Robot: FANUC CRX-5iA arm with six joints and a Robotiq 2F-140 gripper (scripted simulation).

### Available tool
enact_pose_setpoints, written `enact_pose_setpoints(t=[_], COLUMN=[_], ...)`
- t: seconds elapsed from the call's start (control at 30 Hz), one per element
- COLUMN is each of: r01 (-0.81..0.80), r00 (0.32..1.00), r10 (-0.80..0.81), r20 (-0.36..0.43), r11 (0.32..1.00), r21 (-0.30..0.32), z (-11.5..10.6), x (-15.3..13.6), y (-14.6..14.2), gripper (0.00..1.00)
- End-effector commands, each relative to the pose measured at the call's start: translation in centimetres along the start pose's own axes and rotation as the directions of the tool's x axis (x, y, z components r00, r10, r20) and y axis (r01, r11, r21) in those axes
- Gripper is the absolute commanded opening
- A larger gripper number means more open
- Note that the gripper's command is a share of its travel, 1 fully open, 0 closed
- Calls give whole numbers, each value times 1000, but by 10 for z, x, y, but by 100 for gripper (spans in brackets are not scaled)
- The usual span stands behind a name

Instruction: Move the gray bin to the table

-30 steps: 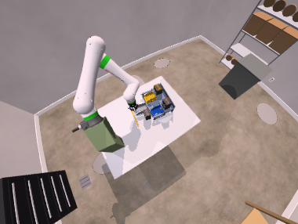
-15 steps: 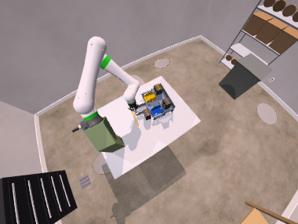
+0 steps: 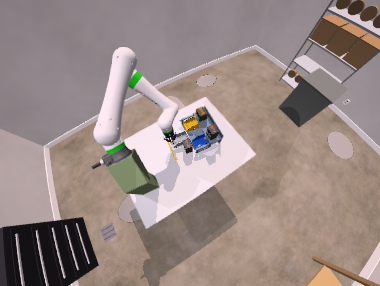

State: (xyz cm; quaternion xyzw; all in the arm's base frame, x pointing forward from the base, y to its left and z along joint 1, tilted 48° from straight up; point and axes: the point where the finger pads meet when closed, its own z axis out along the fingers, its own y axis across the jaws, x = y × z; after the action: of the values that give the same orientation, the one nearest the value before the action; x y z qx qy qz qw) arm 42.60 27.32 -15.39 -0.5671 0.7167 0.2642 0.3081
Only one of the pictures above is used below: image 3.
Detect grey shelf rack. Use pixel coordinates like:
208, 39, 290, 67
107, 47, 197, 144
179, 105, 224, 153

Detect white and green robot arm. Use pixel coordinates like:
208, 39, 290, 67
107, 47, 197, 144
92, 47, 179, 169

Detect yellow open bin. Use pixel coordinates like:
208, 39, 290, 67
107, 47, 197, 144
184, 117, 200, 132

